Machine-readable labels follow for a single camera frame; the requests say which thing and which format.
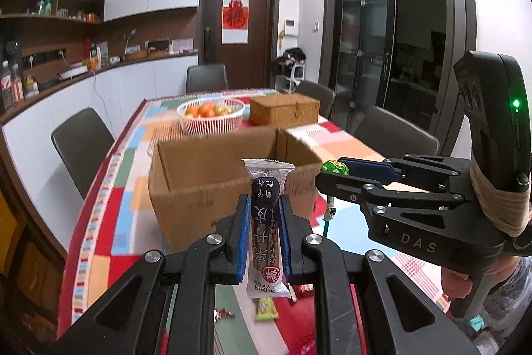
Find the clear water bottle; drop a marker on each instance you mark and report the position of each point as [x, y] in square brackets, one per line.
[5, 89]

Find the black bag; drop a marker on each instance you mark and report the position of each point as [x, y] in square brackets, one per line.
[291, 56]

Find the glass display cabinet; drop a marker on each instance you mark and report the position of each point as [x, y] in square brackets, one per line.
[16, 255]

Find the white sideboard with dark top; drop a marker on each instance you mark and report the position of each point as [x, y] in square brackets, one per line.
[137, 84]

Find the dark sliding glass door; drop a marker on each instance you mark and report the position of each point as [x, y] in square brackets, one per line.
[365, 39]

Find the small yellow-green packet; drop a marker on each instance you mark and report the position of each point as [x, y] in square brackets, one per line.
[265, 309]

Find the white storage rack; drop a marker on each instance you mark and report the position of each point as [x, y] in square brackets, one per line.
[291, 80]

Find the white card stand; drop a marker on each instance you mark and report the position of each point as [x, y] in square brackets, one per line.
[183, 45]

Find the pile of oranges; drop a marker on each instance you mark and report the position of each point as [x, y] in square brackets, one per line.
[205, 110]

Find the wall power strip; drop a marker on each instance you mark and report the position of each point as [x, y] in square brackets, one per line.
[43, 55]

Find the red hanging wall calendar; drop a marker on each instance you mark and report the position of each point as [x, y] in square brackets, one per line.
[235, 18]

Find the wicker box with lid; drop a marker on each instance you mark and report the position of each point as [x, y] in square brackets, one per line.
[284, 111]

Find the dark brown door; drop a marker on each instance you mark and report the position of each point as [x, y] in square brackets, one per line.
[257, 64]

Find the colourful checked tablecloth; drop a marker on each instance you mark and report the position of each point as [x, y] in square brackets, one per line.
[112, 222]

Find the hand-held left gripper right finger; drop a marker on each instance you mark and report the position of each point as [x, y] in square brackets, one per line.
[285, 242]

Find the person's right hand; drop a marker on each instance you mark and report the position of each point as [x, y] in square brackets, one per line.
[455, 284]

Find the brown cardboard box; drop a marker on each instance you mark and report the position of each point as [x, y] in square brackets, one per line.
[195, 193]

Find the white intercom panel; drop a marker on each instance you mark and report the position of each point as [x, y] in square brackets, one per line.
[291, 26]

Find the long brown snack packet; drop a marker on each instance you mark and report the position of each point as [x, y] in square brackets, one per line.
[266, 213]

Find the dark grey dining chair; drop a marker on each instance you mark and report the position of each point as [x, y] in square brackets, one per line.
[206, 78]
[395, 134]
[314, 95]
[81, 147]

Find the white desk lamp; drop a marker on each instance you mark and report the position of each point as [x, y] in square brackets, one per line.
[130, 37]

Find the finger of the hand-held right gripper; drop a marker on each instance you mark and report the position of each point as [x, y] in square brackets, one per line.
[345, 184]
[370, 168]

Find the white plastic fruit basket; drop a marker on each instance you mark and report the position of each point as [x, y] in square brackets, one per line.
[212, 124]

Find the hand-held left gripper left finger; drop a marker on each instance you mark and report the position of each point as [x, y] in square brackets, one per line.
[240, 242]

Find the green lollipop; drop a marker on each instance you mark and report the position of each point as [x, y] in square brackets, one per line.
[332, 167]

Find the small wrapped candy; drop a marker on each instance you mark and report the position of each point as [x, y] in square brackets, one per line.
[223, 314]

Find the white flat appliance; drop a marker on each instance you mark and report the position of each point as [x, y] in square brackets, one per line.
[72, 74]

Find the red labelled bottle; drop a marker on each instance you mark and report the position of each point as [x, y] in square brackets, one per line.
[17, 86]

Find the black tablet screen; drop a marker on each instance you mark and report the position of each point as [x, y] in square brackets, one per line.
[158, 45]

